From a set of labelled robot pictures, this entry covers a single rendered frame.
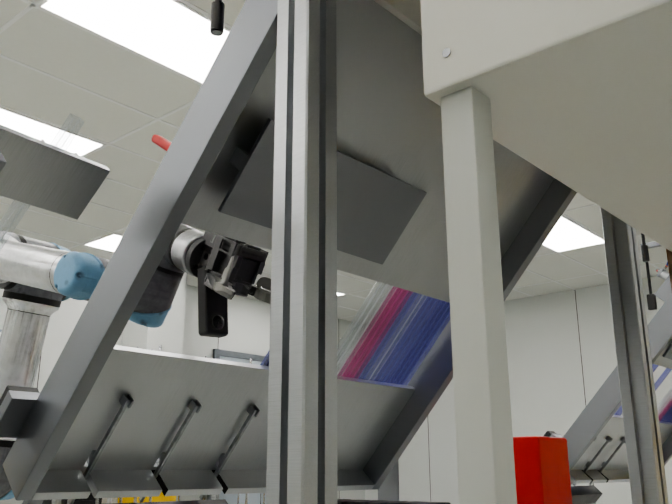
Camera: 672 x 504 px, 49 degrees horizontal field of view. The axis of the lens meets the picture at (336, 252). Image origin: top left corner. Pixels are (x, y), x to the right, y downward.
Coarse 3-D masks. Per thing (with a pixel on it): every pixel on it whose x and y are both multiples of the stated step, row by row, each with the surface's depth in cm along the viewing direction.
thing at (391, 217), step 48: (336, 0) 83; (336, 48) 87; (384, 48) 91; (384, 96) 95; (240, 144) 86; (384, 144) 99; (432, 144) 105; (240, 192) 85; (384, 192) 98; (432, 192) 110; (528, 192) 124; (240, 240) 93; (384, 240) 103; (432, 240) 116; (432, 288) 123
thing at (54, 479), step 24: (48, 480) 93; (72, 480) 96; (96, 480) 98; (120, 480) 101; (144, 480) 103; (168, 480) 106; (192, 480) 109; (216, 480) 112; (240, 480) 116; (264, 480) 119; (360, 480) 136
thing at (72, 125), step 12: (72, 120) 78; (60, 132) 79; (72, 132) 79; (60, 144) 79; (12, 204) 81; (24, 204) 81; (12, 216) 81; (0, 228) 81; (12, 228) 82; (0, 240) 82
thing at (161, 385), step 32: (128, 352) 92; (160, 352) 96; (96, 384) 92; (128, 384) 95; (160, 384) 98; (192, 384) 102; (224, 384) 106; (256, 384) 110; (352, 384) 124; (384, 384) 130; (96, 416) 95; (128, 416) 98; (160, 416) 102; (224, 416) 109; (256, 416) 111; (352, 416) 129; (384, 416) 135; (64, 448) 95; (96, 448) 98; (128, 448) 101; (160, 448) 105; (192, 448) 109; (224, 448) 113; (256, 448) 118; (352, 448) 134
